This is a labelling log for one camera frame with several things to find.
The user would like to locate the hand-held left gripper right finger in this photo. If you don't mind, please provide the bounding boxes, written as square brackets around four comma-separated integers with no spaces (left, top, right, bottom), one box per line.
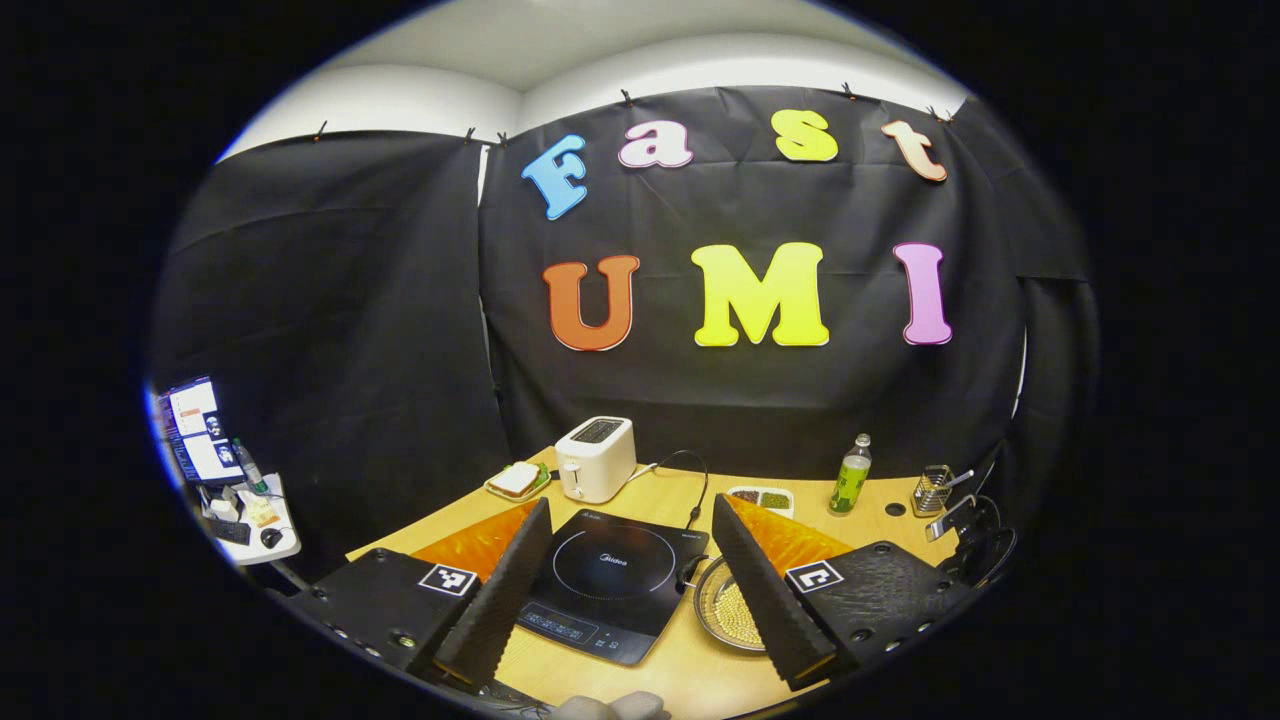
[711,493,991,693]

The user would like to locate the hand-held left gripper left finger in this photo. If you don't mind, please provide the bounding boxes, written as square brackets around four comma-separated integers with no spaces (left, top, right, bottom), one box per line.
[285,497,554,693]

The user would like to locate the pile of soybeans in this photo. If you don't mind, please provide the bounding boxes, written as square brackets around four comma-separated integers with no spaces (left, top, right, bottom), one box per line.
[715,578,766,646]

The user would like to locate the stainless steel pot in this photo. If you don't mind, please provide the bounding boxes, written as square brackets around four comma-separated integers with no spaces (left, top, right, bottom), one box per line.
[675,553,773,656]

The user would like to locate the black induction cooktop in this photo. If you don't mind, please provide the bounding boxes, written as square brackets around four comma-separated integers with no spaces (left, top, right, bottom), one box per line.
[515,508,711,668]

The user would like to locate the white divided bean dish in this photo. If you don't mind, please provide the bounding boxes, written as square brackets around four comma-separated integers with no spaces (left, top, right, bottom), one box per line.
[727,485,796,519]

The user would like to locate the green drink bottle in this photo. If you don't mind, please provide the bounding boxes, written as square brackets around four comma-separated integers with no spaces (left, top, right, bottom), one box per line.
[828,433,873,517]

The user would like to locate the white toaster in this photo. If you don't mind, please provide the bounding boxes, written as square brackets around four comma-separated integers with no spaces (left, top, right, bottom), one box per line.
[553,416,639,505]

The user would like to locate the white side table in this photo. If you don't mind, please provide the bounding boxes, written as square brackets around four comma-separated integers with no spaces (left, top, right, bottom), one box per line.
[195,472,303,567]

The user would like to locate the small clear bottle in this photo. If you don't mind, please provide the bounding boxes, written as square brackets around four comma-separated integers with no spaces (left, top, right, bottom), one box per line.
[232,438,269,496]

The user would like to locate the computer monitor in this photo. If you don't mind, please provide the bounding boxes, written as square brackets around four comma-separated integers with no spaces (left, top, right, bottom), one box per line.
[155,376,246,486]

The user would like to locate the metal wire utensil holder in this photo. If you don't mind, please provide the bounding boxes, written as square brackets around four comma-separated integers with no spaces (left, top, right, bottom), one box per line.
[912,464,956,518]

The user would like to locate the black power cable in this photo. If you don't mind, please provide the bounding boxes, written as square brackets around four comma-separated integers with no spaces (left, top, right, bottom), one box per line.
[655,449,711,531]

